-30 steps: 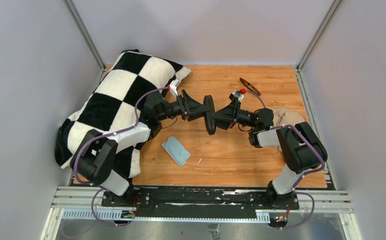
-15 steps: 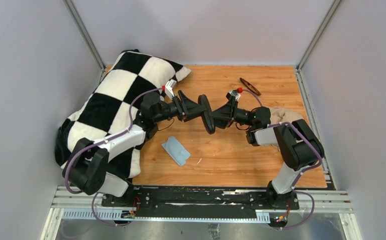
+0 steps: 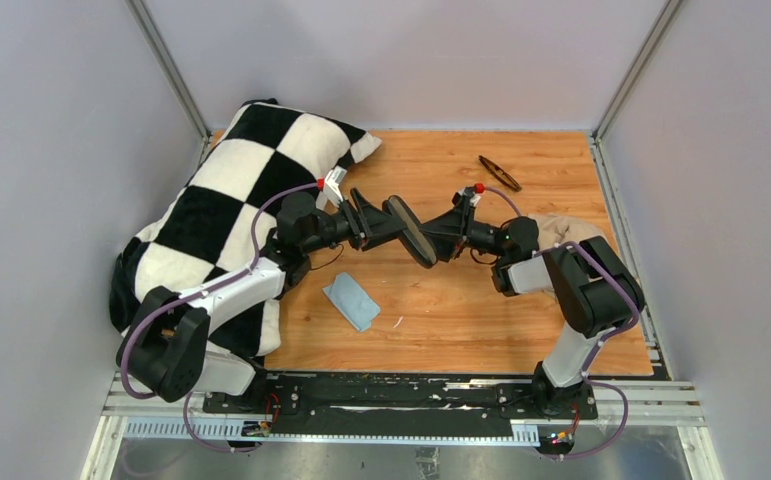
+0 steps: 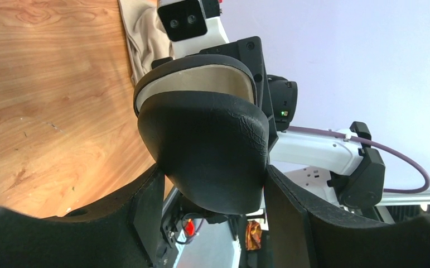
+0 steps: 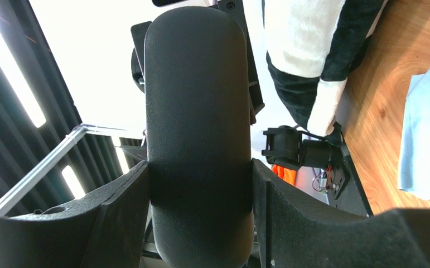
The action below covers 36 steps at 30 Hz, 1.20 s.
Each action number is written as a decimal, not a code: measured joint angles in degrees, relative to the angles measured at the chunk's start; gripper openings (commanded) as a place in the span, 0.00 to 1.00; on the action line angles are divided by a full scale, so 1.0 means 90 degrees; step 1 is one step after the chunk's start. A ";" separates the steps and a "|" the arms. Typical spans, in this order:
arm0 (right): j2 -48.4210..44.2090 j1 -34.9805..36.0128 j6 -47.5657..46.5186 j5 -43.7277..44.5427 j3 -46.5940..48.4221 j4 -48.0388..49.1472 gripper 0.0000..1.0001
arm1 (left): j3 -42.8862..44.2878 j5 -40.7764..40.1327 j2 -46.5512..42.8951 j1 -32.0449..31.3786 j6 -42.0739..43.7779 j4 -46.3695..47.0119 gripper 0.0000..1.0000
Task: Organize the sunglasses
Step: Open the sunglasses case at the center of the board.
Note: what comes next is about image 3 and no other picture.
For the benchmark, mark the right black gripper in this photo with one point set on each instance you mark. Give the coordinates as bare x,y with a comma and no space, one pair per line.
458,222

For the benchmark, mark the right aluminium frame post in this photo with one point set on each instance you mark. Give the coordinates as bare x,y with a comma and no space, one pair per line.
661,25

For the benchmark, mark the left aluminium frame post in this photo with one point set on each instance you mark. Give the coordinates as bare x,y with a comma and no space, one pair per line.
163,56

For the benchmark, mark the black white checkered pillow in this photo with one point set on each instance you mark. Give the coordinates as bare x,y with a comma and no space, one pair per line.
224,210

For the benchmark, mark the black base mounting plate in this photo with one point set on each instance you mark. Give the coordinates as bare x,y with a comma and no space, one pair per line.
401,405

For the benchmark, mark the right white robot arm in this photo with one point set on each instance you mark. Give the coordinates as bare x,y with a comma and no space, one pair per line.
597,295

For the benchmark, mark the light blue cleaning cloth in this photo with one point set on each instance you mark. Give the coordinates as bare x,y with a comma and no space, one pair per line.
352,301

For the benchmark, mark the black glasses case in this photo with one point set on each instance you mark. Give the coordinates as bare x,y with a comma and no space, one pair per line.
411,236

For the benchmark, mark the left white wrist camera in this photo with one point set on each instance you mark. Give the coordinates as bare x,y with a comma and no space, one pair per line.
331,185

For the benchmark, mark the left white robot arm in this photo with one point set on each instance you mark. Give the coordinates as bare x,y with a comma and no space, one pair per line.
165,353

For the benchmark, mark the aluminium frame post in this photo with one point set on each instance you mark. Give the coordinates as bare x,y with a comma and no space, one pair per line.
163,56
661,25

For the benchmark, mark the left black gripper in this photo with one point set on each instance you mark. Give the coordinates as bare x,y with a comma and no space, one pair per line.
377,228

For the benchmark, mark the beige crumpled cloth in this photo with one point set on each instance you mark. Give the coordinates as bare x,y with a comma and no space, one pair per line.
557,229

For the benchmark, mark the dark folded sunglasses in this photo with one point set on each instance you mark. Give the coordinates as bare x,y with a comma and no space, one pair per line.
499,173

